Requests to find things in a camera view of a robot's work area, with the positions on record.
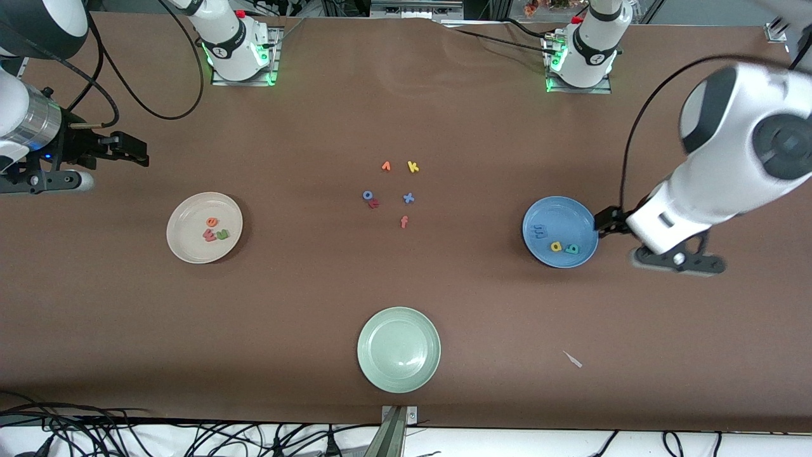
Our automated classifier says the blue plate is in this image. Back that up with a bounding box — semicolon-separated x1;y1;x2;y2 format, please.
522;195;599;268

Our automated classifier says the brown table cover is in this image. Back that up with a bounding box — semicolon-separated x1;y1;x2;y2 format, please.
0;10;812;434

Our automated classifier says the beige plate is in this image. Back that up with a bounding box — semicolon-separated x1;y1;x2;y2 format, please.
166;192;244;264

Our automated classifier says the green plate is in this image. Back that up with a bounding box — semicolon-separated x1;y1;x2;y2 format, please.
357;307;442;394

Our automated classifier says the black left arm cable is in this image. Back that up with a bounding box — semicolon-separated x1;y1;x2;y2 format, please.
619;56;781;213

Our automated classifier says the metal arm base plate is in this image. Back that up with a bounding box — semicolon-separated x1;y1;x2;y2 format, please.
211;25;281;87
544;35;613;95

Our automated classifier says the grey base cable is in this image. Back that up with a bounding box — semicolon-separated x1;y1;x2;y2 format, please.
277;18;306;46

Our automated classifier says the black base power cable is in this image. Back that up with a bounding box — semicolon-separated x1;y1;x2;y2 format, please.
431;18;559;58

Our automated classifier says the tangle of black cables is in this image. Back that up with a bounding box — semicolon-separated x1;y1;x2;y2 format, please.
0;392;381;457

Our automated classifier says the silver clamp bracket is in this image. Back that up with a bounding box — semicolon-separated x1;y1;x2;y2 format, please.
381;406;418;427

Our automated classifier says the silver aluminium frame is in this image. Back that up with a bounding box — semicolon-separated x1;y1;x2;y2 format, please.
370;0;465;21

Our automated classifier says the grey metal post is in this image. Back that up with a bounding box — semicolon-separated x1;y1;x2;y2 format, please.
363;406;407;457

